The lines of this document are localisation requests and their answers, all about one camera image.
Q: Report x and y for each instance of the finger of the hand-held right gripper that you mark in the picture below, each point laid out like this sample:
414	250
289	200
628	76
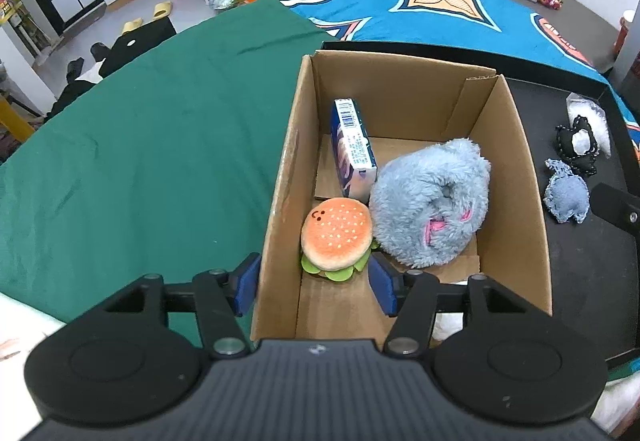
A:
617	213

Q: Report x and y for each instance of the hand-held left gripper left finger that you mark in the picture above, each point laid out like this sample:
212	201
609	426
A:
247	288

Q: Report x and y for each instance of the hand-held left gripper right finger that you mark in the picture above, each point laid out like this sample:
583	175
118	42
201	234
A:
382	288

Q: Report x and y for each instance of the small grey fabric toy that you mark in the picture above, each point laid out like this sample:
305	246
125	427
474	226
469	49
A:
566	193

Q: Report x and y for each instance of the burger plush toy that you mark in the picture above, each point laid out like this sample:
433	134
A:
337	236

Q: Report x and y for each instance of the white soft wad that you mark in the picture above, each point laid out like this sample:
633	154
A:
446	327

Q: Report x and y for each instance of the grey fluffy plush toy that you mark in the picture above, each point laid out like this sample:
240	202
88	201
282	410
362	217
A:
425	201

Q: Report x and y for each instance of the brown cardboard box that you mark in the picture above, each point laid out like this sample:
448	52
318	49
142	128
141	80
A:
520	201

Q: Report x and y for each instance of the blue and white carton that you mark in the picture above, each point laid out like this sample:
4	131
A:
352	146

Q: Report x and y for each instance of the black lace fabric pouch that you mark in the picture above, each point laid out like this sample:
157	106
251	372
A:
570	143

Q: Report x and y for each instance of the clear bag of white stuffing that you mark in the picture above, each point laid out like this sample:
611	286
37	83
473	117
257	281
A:
595	118

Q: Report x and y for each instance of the green cloth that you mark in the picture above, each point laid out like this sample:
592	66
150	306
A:
150	146

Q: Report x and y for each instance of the red white paper cup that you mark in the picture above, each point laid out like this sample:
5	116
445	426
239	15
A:
627	26

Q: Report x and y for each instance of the red toy figures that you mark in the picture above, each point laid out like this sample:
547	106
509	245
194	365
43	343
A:
550	1

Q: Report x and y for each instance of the white fluffy blanket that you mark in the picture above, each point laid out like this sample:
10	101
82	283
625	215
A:
20	326

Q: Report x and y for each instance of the blue printed blanket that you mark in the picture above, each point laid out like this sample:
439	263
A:
450	16

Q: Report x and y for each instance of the black white garment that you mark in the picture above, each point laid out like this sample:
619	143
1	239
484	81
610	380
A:
120	56

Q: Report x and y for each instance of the yellow slipper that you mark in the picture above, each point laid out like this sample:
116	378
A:
162	10
133	26

